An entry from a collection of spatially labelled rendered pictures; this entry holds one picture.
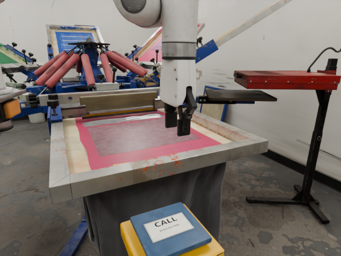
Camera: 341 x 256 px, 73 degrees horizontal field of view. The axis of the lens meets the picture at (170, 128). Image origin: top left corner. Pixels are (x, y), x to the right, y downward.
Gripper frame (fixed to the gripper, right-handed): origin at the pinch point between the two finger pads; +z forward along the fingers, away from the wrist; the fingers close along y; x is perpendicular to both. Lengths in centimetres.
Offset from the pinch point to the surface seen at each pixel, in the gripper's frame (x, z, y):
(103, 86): -3, 2, -85
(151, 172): -7.6, 10.2, 2.3
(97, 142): -15.4, 12.1, -27.3
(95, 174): -19.7, 8.5, 1.0
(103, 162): -16.1, 12.0, -11.2
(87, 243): -20, 108, -90
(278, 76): 102, -3, -58
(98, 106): -10, 6, -56
